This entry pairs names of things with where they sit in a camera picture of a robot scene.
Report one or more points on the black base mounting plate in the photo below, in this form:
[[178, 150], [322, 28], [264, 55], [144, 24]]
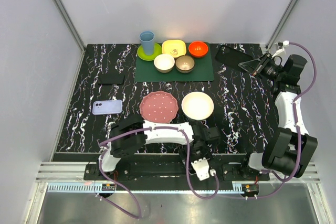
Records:
[[228, 167]]

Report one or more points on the left aluminium frame post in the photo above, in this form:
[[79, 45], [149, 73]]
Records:
[[70, 25]]

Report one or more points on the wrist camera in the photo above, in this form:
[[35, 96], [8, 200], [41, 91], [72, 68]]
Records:
[[281, 48], [202, 169]]

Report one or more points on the yellow square dish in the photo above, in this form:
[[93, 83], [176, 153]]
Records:
[[174, 47]]

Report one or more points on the brown small bowl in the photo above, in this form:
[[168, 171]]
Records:
[[185, 64]]

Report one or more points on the large white bowl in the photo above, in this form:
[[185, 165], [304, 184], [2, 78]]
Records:
[[197, 106]]

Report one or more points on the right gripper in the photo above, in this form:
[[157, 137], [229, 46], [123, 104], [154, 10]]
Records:
[[268, 59]]

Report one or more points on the pink dotted plate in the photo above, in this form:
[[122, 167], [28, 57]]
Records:
[[159, 107]]

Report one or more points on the right aluminium frame post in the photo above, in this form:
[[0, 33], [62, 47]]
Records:
[[281, 24]]

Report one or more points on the blue plastic cup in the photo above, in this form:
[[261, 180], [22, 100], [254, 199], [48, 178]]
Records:
[[147, 42]]

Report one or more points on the dark green mat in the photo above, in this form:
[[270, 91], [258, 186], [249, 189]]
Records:
[[145, 71]]

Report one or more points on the orange red bowl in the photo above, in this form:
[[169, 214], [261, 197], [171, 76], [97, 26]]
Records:
[[198, 49]]

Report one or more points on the black phone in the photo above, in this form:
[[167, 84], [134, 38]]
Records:
[[108, 79]]

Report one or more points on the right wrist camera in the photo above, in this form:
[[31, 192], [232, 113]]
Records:
[[281, 48]]

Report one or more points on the cream small bowl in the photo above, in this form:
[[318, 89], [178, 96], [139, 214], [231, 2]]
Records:
[[164, 63]]

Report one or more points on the aluminium frame post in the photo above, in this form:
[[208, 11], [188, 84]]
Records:
[[70, 25], [281, 24]]

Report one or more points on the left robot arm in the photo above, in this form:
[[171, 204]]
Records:
[[133, 133]]

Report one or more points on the aluminium front rail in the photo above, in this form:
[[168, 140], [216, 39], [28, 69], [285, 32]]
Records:
[[69, 178]]

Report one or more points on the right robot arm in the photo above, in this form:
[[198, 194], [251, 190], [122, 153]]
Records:
[[291, 147]]

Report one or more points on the lime green saucer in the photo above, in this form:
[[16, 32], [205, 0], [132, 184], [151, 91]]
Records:
[[143, 56]]

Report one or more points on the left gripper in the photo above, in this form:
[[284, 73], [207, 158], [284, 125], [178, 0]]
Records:
[[197, 153]]

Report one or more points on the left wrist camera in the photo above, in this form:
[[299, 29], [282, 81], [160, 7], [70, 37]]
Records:
[[202, 169]]

